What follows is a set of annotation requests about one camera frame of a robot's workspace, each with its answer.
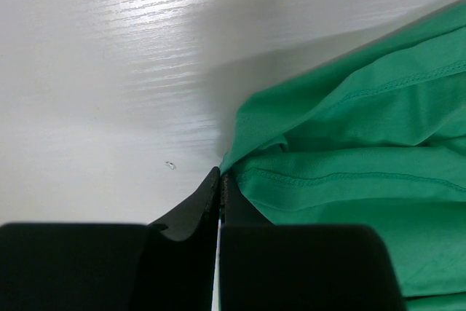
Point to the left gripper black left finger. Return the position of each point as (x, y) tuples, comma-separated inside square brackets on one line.
[(165, 265)]

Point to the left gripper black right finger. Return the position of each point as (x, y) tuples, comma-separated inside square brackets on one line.
[(263, 266)]

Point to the green tank top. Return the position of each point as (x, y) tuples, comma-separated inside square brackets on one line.
[(376, 137)]

